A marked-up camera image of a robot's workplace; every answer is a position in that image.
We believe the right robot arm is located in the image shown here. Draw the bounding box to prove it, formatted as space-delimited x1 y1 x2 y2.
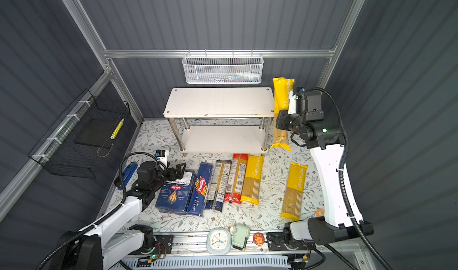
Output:
276 88 374 245

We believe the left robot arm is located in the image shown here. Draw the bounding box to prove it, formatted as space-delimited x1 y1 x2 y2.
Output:
46 161 187 270

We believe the wide blue Barilla pasta box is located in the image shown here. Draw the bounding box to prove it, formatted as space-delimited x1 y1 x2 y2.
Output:
155 170 196 215

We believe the white two-tier shelf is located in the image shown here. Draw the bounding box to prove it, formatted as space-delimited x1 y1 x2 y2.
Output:
163 87 274 154

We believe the narrow blue Barilla spaghetti box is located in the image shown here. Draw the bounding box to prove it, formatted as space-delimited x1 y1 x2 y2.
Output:
186 163 213 216

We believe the blue-ended clear spaghetti bag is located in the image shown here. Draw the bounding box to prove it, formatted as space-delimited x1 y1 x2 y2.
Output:
205 160 231 212

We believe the red-ended spaghetti bag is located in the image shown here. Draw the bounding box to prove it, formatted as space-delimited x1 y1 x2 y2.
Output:
224 154 248 204

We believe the yellow green marker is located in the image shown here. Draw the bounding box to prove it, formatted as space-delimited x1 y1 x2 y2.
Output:
110 118 125 140

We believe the white tube in basket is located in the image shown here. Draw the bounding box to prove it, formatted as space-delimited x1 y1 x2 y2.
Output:
236 72 261 81

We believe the yellow Pastatime spaghetti bag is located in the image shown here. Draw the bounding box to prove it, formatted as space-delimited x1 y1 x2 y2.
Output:
240 155 264 205

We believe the mint alarm clock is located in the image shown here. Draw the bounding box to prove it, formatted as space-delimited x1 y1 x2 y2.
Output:
206 228 232 255

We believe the mint green timer device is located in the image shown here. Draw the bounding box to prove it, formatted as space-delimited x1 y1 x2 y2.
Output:
230 223 250 251

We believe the orange tape roll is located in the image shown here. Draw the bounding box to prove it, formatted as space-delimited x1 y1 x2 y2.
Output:
316 209 324 217

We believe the red round badge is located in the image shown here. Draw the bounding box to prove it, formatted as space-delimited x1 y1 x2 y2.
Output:
253 233 265 246

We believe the blue handled tool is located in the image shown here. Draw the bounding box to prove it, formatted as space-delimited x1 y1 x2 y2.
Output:
114 162 138 191

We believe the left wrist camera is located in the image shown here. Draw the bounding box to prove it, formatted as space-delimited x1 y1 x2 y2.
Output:
156 149 169 167

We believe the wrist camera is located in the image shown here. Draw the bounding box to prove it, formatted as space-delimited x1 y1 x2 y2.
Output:
288 87 305 115
156 149 169 167

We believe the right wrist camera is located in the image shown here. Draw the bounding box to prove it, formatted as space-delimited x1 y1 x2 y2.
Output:
288 87 305 115

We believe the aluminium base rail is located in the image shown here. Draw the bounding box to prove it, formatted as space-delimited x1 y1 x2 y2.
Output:
107 228 362 260

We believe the black wire basket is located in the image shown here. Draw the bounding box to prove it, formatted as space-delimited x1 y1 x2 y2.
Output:
29 92 130 179

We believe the black corrugated left cable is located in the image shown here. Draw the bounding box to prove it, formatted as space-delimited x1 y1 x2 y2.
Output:
35 151 169 270

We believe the white wire mesh basket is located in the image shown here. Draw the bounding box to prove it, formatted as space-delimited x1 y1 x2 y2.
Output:
182 55 264 85

